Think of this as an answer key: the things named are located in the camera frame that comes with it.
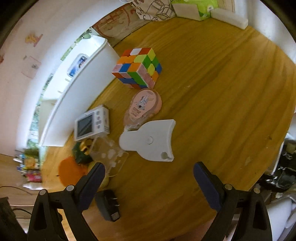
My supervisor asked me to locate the multicoloured puzzle cube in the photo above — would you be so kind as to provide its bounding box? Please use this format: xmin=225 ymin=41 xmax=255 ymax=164
xmin=111 ymin=48 xmax=162 ymax=89

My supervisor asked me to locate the orange round stool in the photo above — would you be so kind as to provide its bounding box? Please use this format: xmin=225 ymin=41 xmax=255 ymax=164
xmin=58 ymin=156 xmax=88 ymax=187

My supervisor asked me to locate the black power adapter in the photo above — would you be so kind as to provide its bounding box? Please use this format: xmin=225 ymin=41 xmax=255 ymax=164
xmin=95 ymin=189 xmax=120 ymax=222

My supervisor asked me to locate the green perfume bottle gold cap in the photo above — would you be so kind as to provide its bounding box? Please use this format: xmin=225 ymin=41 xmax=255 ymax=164
xmin=72 ymin=138 xmax=93 ymax=165

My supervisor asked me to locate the white plastic holder piece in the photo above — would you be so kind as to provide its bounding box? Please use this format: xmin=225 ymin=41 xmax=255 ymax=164
xmin=119 ymin=119 xmax=176 ymax=162

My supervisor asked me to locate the pink correction tape dispenser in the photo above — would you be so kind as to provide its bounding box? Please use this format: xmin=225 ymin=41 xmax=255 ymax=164
xmin=123 ymin=88 xmax=162 ymax=132

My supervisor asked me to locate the pink drawing paper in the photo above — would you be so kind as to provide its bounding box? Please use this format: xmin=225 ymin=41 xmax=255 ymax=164
xmin=21 ymin=56 xmax=41 ymax=79

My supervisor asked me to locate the white plastic storage bin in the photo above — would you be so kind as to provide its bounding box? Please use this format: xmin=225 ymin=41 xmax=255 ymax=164
xmin=39 ymin=36 xmax=119 ymax=147

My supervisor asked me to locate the yellow pony sticker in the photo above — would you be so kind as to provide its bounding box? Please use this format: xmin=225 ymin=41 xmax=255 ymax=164
xmin=25 ymin=34 xmax=43 ymax=47

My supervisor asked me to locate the cartoon cardboard box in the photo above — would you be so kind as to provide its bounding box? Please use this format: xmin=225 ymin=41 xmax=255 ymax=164
xmin=92 ymin=4 xmax=148 ymax=47

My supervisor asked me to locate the green tissue pack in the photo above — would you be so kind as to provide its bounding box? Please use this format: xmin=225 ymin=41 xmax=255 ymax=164
xmin=171 ymin=0 xmax=218 ymax=21

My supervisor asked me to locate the printed canvas bag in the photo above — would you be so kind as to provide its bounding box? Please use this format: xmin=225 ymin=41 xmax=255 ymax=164
xmin=130 ymin=0 xmax=176 ymax=21

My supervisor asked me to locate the white digital camera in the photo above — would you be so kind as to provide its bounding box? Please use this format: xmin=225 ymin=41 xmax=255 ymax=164
xmin=74 ymin=105 xmax=110 ymax=142

